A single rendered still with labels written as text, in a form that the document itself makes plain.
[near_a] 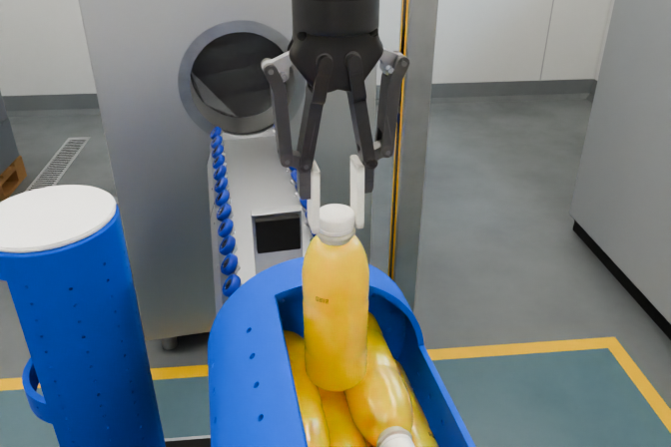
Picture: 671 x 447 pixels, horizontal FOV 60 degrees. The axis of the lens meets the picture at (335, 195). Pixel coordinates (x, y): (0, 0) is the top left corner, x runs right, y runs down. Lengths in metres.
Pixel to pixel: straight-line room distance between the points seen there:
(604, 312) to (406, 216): 1.62
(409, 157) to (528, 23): 4.11
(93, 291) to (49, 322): 0.10
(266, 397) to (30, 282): 0.79
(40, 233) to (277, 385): 0.81
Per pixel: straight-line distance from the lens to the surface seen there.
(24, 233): 1.33
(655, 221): 2.75
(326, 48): 0.52
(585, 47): 5.65
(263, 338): 0.66
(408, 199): 1.38
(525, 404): 2.34
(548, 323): 2.72
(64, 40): 5.24
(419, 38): 1.25
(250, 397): 0.63
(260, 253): 1.20
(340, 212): 0.60
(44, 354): 1.43
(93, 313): 1.37
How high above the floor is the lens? 1.65
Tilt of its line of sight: 28 degrees down
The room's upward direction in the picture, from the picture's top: straight up
